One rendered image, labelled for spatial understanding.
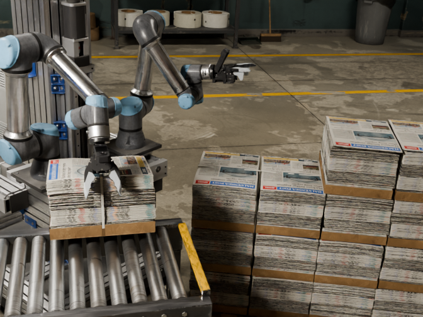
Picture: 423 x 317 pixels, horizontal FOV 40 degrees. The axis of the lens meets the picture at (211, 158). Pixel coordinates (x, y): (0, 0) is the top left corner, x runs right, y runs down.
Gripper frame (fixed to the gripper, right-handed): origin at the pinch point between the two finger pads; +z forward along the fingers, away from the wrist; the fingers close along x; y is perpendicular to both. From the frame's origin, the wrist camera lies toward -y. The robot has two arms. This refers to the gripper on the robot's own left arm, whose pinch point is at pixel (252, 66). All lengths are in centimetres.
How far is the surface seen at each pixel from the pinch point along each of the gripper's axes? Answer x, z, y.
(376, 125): 4, 57, 27
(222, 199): 43, -6, 50
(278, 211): 38, 17, 57
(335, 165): 34, 42, 36
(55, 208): 107, -48, 25
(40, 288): 130, -43, 42
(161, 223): 79, -21, 44
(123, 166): 83, -32, 19
